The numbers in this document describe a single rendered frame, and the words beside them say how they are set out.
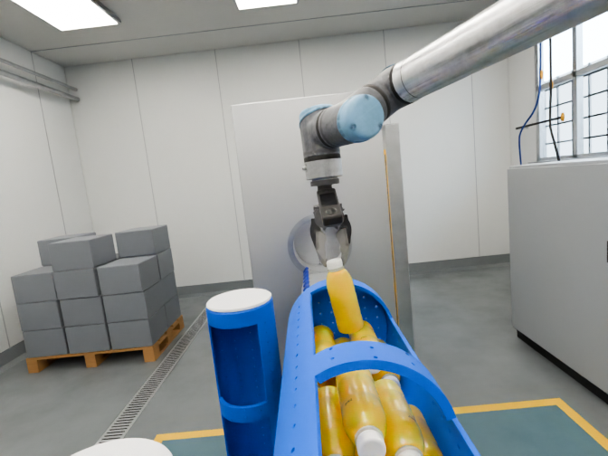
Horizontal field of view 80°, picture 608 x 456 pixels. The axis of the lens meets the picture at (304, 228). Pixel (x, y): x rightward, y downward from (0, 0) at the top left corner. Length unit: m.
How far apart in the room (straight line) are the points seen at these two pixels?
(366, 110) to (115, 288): 3.24
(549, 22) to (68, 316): 3.93
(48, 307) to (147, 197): 2.24
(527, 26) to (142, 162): 5.36
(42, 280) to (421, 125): 4.77
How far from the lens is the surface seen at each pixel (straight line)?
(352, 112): 0.75
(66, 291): 3.98
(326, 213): 0.80
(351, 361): 0.58
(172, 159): 5.57
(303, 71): 5.42
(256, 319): 1.51
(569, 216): 2.82
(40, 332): 4.25
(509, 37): 0.69
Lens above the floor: 1.51
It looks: 7 degrees down
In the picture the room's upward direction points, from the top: 6 degrees counter-clockwise
